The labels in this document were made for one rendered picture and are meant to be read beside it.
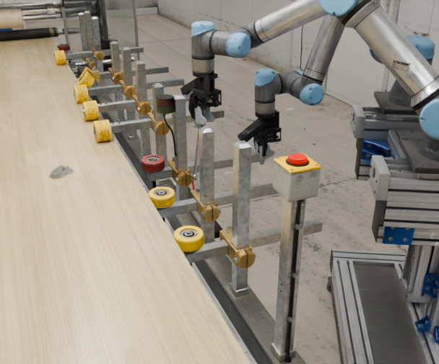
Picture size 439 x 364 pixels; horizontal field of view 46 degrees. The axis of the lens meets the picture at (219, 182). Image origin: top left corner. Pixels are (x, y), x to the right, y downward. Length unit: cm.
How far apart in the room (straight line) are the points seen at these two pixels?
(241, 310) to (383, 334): 87
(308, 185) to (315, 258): 188
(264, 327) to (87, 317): 48
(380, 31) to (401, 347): 123
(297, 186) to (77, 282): 57
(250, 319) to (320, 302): 121
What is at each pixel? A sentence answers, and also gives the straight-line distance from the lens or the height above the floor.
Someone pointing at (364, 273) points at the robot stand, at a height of 21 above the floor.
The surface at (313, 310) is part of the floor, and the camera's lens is 257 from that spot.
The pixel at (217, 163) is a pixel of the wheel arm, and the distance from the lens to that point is 191.
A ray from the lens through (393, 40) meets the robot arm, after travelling 143.
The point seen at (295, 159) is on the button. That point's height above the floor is 123.
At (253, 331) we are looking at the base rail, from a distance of 140.
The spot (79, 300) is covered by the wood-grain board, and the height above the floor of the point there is 90.
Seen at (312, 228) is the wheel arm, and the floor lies 84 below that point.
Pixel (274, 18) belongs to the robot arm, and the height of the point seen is 138.
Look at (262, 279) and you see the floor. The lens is 272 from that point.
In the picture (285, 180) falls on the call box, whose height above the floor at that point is 119.
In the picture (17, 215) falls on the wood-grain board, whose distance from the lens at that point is 159.
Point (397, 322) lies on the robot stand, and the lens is 227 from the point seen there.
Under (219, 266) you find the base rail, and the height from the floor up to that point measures 70.
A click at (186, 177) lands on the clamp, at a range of 180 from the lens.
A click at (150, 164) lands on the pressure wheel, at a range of 179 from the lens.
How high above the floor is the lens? 166
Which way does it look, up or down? 27 degrees down
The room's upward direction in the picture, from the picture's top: straight up
